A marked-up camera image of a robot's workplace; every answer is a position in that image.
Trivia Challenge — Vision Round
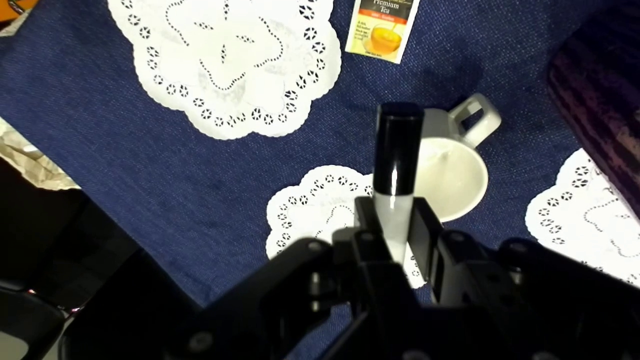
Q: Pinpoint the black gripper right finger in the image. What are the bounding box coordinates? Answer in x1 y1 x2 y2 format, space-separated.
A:
406 195 464 303

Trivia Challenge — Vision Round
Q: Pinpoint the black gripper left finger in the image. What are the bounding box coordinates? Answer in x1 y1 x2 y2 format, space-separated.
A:
350 193 406 284

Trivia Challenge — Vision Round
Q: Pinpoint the black capped white marker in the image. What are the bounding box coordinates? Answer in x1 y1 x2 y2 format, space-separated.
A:
369 100 428 266

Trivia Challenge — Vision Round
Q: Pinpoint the white paper doily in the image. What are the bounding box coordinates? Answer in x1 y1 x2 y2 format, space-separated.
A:
263 163 430 289
522 145 640 289
106 0 343 141

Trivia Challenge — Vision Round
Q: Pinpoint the white ceramic mug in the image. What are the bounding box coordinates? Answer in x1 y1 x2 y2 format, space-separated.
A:
397 91 504 226

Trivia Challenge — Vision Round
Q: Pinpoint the yellow tea bag packet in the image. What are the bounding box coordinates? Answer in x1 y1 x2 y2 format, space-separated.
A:
343 0 421 68

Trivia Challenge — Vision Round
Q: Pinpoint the purple striped cylindrical canister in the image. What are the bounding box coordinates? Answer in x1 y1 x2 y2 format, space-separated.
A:
544 4 640 215

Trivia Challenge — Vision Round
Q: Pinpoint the blue fabric cloth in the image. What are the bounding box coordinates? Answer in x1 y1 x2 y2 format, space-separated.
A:
0 0 640 360

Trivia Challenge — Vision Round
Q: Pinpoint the black office chair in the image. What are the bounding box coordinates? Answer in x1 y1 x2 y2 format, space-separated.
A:
0 158 146 360

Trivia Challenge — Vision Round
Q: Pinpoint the white crumpled bag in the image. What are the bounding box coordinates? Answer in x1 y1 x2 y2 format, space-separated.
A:
0 113 82 193

